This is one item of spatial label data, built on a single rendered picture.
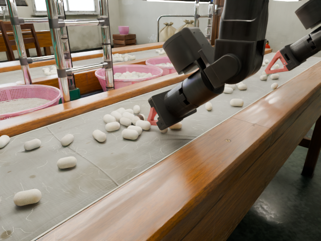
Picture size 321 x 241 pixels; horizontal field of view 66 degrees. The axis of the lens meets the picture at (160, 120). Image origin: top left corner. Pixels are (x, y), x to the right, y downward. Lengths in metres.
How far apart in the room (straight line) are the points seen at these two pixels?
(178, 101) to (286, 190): 1.34
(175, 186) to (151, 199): 0.04
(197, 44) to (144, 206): 0.26
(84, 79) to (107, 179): 0.68
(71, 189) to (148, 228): 0.16
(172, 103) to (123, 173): 0.16
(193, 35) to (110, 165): 0.26
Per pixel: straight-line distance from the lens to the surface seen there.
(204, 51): 0.42
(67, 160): 0.45
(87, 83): 1.06
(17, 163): 0.51
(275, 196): 1.65
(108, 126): 0.56
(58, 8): 0.96
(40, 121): 0.63
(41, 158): 0.51
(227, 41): 0.39
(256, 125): 0.57
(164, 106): 0.48
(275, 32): 5.38
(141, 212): 0.32
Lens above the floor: 0.99
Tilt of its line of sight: 24 degrees down
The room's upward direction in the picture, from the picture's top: straight up
